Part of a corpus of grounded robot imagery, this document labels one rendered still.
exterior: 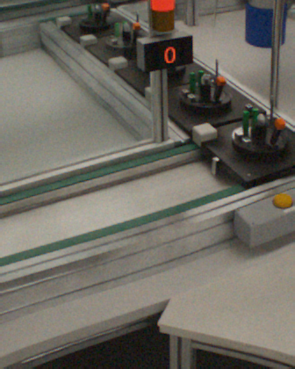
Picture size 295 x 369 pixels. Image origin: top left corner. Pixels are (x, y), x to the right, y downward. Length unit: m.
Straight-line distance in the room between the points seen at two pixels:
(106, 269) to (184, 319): 0.18
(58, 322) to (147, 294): 0.19
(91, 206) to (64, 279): 0.26
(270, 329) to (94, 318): 0.34
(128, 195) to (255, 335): 0.47
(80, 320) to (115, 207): 0.31
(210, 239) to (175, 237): 0.09
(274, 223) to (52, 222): 0.47
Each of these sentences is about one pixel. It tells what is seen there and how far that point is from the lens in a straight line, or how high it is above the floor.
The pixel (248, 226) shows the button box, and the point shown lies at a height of 0.95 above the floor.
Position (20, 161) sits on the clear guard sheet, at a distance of 1.51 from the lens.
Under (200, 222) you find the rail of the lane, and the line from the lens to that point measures 1.36.
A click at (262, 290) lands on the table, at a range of 1.35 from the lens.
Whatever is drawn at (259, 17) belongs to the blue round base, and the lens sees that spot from 2.45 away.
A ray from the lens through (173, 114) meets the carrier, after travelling 1.72.
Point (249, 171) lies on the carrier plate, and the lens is 1.50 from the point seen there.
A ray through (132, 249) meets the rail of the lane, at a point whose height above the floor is 0.94.
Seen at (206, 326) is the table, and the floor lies 0.86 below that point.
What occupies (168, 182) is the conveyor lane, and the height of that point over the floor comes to 0.92.
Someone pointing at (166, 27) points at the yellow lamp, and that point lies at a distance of 1.46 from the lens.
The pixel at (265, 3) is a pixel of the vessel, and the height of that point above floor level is 1.03.
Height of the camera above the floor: 1.76
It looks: 32 degrees down
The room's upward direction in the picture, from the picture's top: 2 degrees counter-clockwise
